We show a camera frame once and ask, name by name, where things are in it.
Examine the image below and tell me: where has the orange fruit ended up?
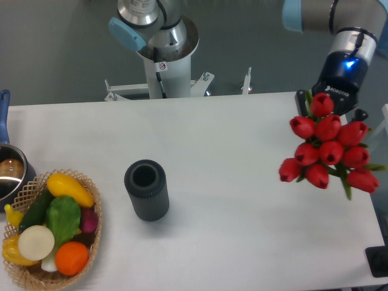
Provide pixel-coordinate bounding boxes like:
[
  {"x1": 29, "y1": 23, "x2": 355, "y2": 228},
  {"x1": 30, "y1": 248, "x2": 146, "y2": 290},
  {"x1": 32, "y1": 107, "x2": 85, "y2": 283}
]
[{"x1": 55, "y1": 241, "x2": 89, "y2": 276}]

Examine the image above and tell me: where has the woven wicker basket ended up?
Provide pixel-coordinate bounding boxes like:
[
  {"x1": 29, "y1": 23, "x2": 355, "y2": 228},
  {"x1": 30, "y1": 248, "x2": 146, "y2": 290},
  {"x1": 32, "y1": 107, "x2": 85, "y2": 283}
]
[{"x1": 4, "y1": 169, "x2": 102, "y2": 290}]

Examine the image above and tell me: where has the green lettuce leaf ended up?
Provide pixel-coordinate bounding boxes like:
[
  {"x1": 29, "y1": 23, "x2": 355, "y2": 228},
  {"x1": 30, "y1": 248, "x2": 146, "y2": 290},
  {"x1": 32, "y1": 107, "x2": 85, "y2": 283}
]
[{"x1": 45, "y1": 196, "x2": 81, "y2": 251}]

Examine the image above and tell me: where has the yellow bell pepper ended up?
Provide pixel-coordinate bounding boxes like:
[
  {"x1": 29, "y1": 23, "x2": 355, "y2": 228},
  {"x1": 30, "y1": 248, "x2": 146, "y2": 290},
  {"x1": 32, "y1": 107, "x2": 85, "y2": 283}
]
[{"x1": 2, "y1": 235, "x2": 39, "y2": 266}]

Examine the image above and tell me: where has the white leek stalk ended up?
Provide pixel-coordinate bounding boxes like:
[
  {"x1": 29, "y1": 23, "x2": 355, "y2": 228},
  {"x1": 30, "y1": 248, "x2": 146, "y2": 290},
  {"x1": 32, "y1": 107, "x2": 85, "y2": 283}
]
[{"x1": 41, "y1": 250, "x2": 58, "y2": 272}]

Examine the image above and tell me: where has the yellow squash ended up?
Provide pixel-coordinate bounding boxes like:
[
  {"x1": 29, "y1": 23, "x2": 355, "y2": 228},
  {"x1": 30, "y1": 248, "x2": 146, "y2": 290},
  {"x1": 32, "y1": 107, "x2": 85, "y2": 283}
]
[{"x1": 46, "y1": 173, "x2": 95, "y2": 208}]

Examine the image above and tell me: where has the dark green cucumber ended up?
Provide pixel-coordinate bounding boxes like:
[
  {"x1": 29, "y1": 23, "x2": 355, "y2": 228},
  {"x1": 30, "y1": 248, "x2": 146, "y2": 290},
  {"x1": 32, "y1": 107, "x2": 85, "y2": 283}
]
[{"x1": 18, "y1": 188, "x2": 54, "y2": 233}]

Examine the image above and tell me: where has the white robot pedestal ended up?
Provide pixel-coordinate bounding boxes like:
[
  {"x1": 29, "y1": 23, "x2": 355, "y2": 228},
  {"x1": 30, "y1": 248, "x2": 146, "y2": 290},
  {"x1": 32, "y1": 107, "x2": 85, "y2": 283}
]
[{"x1": 104, "y1": 18, "x2": 253, "y2": 102}]

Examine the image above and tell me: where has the white round radish slice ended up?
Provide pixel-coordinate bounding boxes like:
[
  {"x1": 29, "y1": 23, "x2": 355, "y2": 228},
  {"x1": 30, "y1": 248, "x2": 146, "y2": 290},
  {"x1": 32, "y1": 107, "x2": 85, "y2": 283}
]
[{"x1": 18, "y1": 225, "x2": 55, "y2": 261}]

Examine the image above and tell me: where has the blue handled saucepan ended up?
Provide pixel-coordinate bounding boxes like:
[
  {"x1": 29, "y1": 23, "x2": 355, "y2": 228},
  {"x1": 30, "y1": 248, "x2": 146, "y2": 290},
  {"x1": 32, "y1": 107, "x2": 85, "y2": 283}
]
[{"x1": 1, "y1": 89, "x2": 36, "y2": 213}]

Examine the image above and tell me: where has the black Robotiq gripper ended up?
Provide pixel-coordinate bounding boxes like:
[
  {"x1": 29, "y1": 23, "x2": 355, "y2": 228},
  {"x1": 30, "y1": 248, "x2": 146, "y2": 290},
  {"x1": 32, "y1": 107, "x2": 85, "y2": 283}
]
[{"x1": 295, "y1": 51, "x2": 369, "y2": 123}]

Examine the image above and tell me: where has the black device at table edge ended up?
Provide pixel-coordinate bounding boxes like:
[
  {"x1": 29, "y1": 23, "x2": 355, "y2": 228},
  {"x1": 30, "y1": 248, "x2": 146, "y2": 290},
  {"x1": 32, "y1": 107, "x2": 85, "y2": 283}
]
[{"x1": 365, "y1": 246, "x2": 387, "y2": 278}]

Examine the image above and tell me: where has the white frame at right edge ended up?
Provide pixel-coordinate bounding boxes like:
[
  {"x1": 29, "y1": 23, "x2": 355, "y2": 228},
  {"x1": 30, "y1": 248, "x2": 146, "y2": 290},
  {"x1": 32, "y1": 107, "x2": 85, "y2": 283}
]
[{"x1": 382, "y1": 104, "x2": 388, "y2": 130}]

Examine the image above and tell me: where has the dark grey ribbed vase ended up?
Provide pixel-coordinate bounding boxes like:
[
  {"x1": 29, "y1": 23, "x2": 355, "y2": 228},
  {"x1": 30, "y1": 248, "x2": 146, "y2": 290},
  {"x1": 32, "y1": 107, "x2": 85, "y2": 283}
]
[{"x1": 124, "y1": 159, "x2": 170, "y2": 221}]

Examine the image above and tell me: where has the purple red onion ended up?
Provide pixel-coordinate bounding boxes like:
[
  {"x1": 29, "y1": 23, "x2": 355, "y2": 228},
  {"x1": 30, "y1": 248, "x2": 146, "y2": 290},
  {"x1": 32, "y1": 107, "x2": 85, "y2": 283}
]
[{"x1": 79, "y1": 208, "x2": 99, "y2": 233}]

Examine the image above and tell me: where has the red tulip bouquet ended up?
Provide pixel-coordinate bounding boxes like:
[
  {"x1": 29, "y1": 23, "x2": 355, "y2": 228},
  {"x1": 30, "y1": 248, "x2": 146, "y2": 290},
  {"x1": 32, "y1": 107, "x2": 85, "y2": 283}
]
[{"x1": 278, "y1": 93, "x2": 386, "y2": 199}]

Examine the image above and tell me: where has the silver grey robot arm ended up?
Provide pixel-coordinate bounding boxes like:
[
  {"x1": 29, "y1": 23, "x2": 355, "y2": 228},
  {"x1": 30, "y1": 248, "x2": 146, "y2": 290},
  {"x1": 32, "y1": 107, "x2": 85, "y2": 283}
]
[{"x1": 109, "y1": 1, "x2": 387, "y2": 115}]

